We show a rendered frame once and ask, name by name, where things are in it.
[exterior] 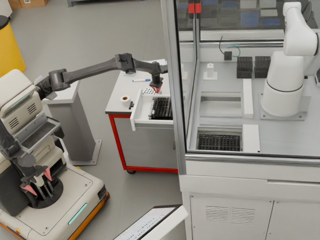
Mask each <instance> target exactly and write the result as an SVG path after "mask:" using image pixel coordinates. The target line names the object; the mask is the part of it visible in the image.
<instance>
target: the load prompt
mask: <svg viewBox="0 0 320 240"><path fill-rule="evenodd" d="M163 217H164V215H160V216H159V217H157V218H156V219H155V220H154V221H153V222H152V223H151V224H149V225H148V226H147V227H146V228H144V229H143V230H142V231H141V232H139V233H138V234H137V235H136V236H135V237H133V238H132V239H131V240H136V239H137V238H138V237H139V236H141V235H142V234H143V233H144V232H146V231H147V230H148V229H149V228H150V227H152V226H153V225H154V224H155V223H156V222H158V221H159V220H160V219H161V218H163Z"/></svg>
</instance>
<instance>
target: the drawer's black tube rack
mask: <svg viewBox="0 0 320 240"><path fill-rule="evenodd" d="M153 110H154V114H151V120H173V116H172V107H171V98H156V99H155V103H154V106H153ZM153 117H154V118H153Z"/></svg>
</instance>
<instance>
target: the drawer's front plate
mask: <svg viewBox="0 0 320 240"><path fill-rule="evenodd" d="M142 94H143V93H142V89H139V92H138V95H137V98H136V101H135V104H134V107H133V110H132V114H131V117H130V121H131V125H132V130H133V131H136V126H135V119H137V120H138V118H139V115H140V110H141V107H142V104H143V99H142Z"/></svg>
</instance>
